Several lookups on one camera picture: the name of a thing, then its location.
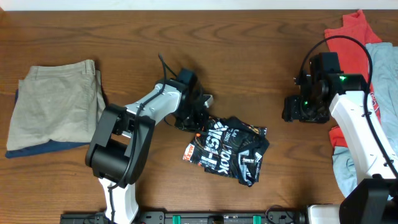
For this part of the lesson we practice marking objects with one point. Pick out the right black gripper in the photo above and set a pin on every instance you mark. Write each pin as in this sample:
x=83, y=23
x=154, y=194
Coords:
x=291, y=111

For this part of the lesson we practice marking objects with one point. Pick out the folded beige trousers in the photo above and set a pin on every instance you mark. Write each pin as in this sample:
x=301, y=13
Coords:
x=81, y=76

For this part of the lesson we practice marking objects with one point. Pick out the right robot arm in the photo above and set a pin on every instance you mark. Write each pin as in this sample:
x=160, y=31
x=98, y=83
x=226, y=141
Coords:
x=344, y=97

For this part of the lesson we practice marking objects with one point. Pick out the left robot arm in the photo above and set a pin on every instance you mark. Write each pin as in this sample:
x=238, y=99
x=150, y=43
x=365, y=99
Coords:
x=118, y=151

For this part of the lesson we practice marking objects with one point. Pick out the light blue t-shirt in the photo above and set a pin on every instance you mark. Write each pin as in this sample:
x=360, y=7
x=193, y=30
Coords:
x=384, y=57

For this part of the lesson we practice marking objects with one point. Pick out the black orange patterned jersey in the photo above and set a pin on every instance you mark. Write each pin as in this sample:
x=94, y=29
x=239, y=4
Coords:
x=230, y=148

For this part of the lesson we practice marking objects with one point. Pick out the folded navy garment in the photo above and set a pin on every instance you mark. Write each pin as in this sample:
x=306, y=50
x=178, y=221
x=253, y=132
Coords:
x=37, y=148

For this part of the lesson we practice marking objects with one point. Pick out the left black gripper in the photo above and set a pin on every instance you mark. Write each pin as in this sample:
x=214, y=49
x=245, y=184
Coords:
x=203, y=118

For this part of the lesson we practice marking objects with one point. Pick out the red t-shirt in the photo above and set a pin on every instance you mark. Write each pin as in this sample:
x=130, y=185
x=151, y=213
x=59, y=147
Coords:
x=351, y=56

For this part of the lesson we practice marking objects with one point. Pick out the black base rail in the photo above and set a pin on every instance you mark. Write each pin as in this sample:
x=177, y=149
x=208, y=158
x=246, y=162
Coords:
x=272, y=216

